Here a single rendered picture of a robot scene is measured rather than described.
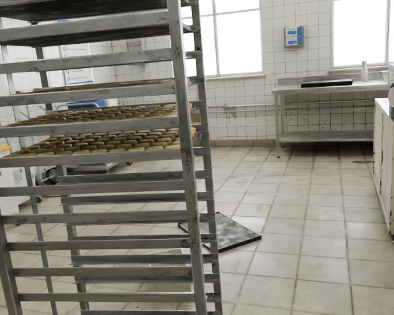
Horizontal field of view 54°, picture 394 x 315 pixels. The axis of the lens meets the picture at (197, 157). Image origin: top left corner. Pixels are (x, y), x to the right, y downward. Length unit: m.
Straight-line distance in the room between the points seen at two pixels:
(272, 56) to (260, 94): 0.55
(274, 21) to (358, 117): 1.75
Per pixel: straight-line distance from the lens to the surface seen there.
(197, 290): 1.21
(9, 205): 3.79
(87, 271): 1.31
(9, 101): 1.23
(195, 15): 1.47
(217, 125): 6.03
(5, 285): 1.42
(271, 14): 5.80
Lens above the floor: 1.29
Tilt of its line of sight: 14 degrees down
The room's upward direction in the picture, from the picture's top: 5 degrees counter-clockwise
